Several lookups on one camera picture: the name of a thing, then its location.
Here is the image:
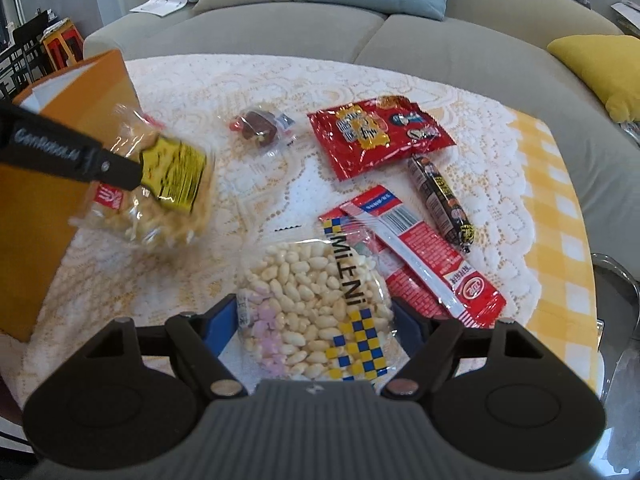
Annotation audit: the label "red white sausage packet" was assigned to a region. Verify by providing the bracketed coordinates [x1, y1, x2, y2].
[320, 185, 506, 328]

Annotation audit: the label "puffed rice cake packet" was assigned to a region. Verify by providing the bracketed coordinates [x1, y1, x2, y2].
[236, 219, 402, 386]

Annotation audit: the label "grey green sofa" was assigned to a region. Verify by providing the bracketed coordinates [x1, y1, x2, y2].
[84, 0, 639, 272]

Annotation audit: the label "waffle snack yellow label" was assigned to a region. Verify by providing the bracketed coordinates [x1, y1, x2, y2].
[70, 104, 216, 250]

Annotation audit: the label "yellow cushion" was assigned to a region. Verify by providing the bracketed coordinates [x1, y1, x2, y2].
[547, 35, 640, 124]

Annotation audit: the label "glass side table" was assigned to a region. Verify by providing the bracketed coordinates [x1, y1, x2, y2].
[591, 252, 639, 479]

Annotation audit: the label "red chip bag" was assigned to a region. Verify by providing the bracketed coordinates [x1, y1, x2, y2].
[307, 96, 456, 181]

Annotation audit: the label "black dining chair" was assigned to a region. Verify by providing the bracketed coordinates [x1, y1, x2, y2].
[1, 11, 54, 100]

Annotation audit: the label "orange cardboard box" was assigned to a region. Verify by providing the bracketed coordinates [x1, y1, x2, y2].
[0, 48, 144, 344]

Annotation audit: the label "white booklet on sofa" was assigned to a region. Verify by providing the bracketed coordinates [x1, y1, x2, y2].
[130, 0, 200, 18]

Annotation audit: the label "red yellow stools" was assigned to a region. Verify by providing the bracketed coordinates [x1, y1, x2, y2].
[41, 18, 84, 70]

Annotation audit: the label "small chocolate cake packet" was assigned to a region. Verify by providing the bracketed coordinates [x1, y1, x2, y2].
[229, 105, 296, 148]

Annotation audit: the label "dark sausage stick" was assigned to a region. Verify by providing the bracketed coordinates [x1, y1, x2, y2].
[407, 155, 475, 254]

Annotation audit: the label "white lace tablecloth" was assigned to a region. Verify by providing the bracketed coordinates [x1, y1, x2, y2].
[1, 54, 541, 403]

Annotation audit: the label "pile of books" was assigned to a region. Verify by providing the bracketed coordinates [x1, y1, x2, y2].
[611, 0, 640, 38]

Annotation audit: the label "yellow checked tablecloth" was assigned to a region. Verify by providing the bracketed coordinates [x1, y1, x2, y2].
[511, 112, 603, 392]

